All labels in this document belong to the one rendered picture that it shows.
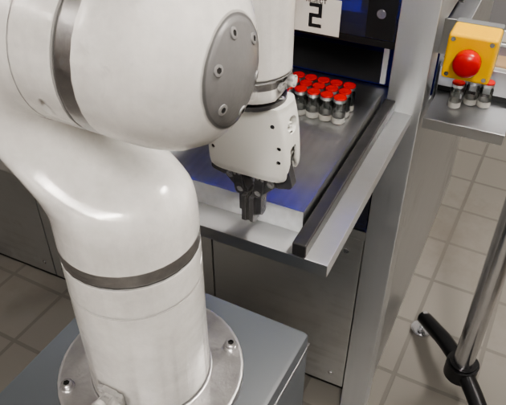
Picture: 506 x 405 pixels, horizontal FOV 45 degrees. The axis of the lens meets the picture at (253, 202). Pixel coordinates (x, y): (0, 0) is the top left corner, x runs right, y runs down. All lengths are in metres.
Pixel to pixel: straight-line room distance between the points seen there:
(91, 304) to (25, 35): 0.23
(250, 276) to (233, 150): 0.78
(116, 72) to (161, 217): 0.14
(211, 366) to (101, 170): 0.27
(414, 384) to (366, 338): 0.36
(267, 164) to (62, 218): 0.29
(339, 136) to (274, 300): 0.60
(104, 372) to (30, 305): 1.42
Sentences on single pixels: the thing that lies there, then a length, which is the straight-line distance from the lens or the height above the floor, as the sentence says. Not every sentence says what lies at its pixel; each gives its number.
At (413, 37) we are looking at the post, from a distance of 1.00.
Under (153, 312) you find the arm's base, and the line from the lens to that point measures 0.51.
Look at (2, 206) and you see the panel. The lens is 1.88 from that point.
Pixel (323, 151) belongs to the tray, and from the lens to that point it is 0.93.
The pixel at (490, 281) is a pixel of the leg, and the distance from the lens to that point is 1.42.
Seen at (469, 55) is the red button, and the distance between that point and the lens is 0.96.
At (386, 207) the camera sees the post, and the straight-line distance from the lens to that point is 1.17.
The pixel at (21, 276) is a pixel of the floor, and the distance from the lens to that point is 2.10.
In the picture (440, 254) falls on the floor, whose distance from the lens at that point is 2.13.
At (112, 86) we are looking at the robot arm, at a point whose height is 1.23.
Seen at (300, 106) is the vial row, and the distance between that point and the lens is 1.01.
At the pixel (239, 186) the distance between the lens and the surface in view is 0.73.
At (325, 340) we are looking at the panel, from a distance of 1.49.
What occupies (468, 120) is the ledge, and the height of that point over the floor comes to 0.88.
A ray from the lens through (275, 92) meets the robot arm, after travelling 0.63.
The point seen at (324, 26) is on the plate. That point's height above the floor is 1.00.
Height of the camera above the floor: 1.39
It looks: 38 degrees down
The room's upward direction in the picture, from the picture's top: straight up
